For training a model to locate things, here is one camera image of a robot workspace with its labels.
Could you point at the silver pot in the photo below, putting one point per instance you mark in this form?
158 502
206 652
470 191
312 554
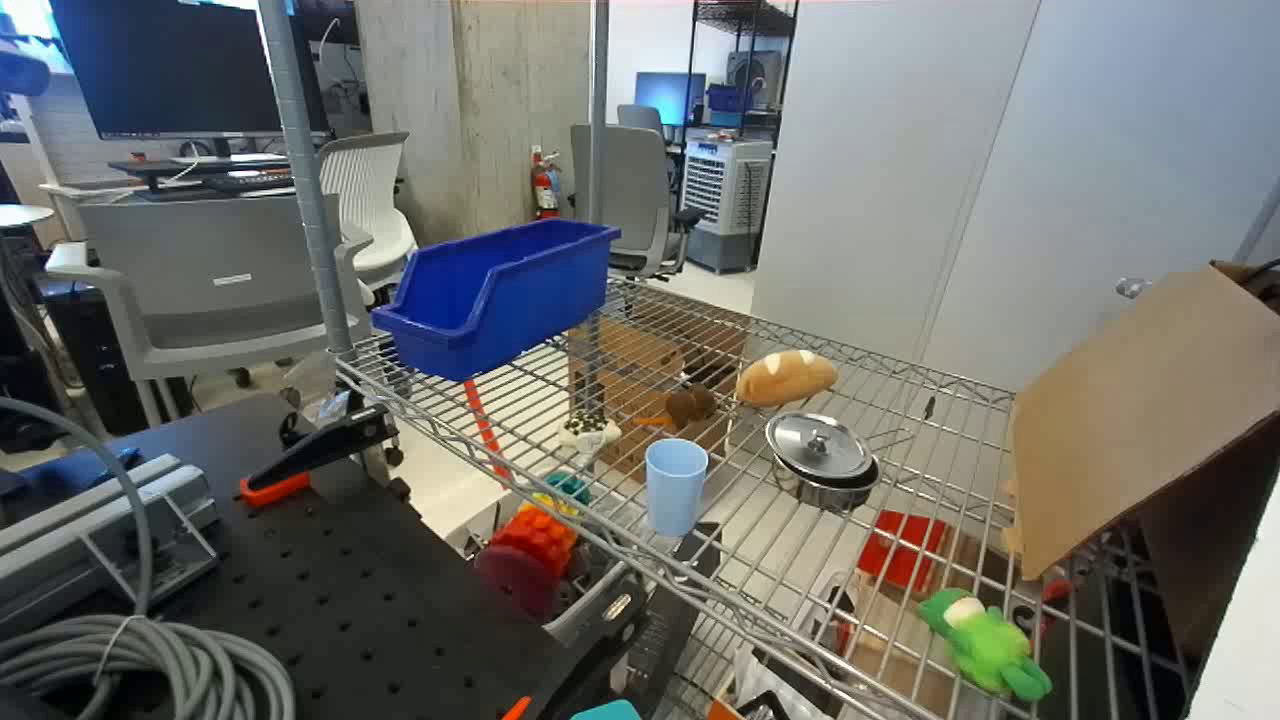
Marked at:
837 493

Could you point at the small brown round object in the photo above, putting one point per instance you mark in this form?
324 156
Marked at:
688 405

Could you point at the light blue plastic cup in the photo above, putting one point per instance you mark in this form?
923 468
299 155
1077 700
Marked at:
676 482

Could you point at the toy bread loaf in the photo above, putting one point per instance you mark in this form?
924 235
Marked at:
784 376

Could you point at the blue plastic bin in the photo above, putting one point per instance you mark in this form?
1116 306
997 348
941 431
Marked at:
494 287

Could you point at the grey fabric chair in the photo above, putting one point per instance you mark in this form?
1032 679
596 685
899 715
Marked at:
622 187

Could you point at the white grey appliance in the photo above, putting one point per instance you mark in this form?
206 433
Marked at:
724 203

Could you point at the red fire extinguisher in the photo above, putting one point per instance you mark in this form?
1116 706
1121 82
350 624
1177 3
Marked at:
545 187

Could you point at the multicoloured plastic stacking toy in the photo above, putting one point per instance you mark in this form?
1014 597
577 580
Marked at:
529 547

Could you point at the thin grey metal pole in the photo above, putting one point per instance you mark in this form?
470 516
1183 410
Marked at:
596 104

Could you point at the small blue-lit monitor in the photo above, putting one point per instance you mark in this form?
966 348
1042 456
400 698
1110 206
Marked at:
667 98

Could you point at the white office chair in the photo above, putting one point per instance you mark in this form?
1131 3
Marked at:
373 203

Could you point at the red plastic object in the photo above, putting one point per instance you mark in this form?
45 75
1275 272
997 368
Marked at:
901 550

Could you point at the teal plastic object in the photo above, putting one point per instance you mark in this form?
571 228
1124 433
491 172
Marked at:
608 710

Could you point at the black storage shelf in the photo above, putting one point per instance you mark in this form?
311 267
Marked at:
747 26

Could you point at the thick grey metal pole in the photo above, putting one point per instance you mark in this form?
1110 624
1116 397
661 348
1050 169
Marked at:
301 160

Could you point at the grey office chair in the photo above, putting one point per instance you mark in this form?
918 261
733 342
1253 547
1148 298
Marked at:
215 272

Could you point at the green plush toy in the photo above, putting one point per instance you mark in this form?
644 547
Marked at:
990 647

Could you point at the brown cardboard box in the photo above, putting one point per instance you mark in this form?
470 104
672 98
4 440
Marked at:
1132 400

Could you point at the large black monitor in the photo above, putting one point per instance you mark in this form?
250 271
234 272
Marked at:
165 61

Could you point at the aluminium extrusion bar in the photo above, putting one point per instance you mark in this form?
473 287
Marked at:
94 525

